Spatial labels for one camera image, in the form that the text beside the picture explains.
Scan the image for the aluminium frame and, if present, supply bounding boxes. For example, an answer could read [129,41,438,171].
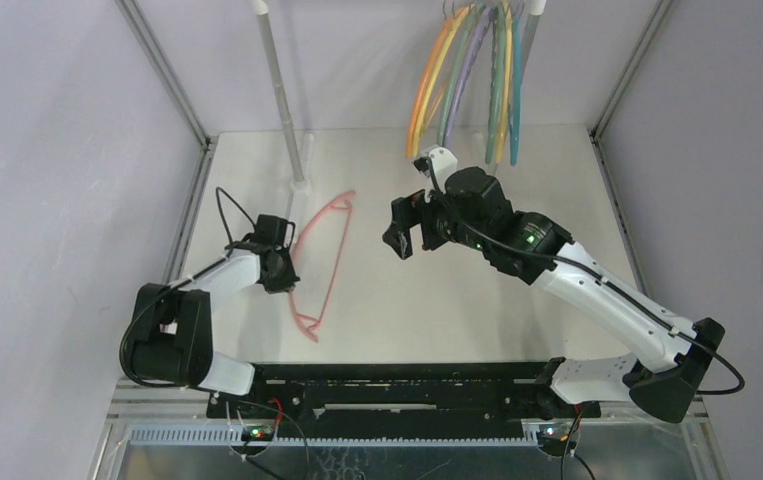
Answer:
[96,1,721,479]

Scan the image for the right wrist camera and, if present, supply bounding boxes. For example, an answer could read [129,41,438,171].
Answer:
[412,145,458,191]

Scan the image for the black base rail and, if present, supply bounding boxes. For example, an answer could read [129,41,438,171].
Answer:
[206,361,618,443]

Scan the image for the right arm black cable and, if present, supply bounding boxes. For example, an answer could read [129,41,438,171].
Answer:
[412,155,747,480]

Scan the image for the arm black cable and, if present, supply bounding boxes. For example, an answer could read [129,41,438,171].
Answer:
[412,155,747,480]
[118,186,260,389]

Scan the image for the circuit board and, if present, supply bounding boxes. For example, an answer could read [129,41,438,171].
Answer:
[537,426,570,445]
[241,426,277,443]

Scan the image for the blue wavy hanger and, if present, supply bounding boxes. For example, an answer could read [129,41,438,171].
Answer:
[509,11,523,166]

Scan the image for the white clothes rack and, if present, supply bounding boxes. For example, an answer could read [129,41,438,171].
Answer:
[251,1,546,228]

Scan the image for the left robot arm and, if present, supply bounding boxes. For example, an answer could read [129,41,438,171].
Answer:
[119,215,299,417]

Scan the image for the left circuit board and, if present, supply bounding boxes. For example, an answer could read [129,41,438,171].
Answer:
[241,426,277,443]

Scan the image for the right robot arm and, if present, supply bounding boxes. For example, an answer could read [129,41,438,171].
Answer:
[382,163,725,423]

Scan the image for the green wavy hanger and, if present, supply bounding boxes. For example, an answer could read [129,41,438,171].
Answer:
[484,2,508,165]

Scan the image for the purple wavy hanger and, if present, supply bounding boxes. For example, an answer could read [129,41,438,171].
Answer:
[441,6,493,148]

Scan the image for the right circuit board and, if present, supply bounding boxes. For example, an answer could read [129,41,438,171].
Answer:
[537,426,570,445]

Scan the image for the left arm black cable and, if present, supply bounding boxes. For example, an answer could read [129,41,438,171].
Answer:
[118,186,260,389]

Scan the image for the orange plain hanger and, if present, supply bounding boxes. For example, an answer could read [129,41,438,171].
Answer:
[405,6,471,157]

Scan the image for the pink plain hanger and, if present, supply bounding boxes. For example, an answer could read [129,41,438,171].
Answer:
[288,190,356,343]

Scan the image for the yellow wavy hanger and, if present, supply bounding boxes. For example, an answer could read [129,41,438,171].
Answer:
[494,1,513,164]

